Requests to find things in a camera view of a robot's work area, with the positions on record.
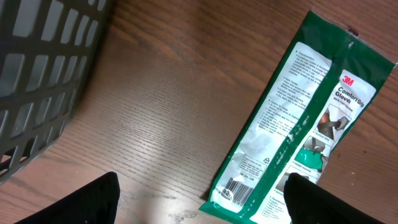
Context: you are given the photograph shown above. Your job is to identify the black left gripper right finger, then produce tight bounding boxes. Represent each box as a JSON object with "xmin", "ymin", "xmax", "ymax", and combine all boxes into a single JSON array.
[{"xmin": 284, "ymin": 173, "xmax": 382, "ymax": 224}]

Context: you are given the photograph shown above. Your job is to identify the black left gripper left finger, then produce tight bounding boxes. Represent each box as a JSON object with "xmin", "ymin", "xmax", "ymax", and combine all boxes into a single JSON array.
[{"xmin": 17, "ymin": 172, "xmax": 120, "ymax": 224}]

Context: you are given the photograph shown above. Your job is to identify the green white packet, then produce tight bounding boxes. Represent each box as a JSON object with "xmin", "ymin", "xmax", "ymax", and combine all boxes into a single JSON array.
[{"xmin": 201, "ymin": 11, "xmax": 396, "ymax": 223}]

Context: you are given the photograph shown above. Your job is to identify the grey plastic mesh basket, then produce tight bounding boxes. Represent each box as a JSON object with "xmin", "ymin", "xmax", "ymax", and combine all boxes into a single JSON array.
[{"xmin": 1, "ymin": 0, "xmax": 112, "ymax": 182}]

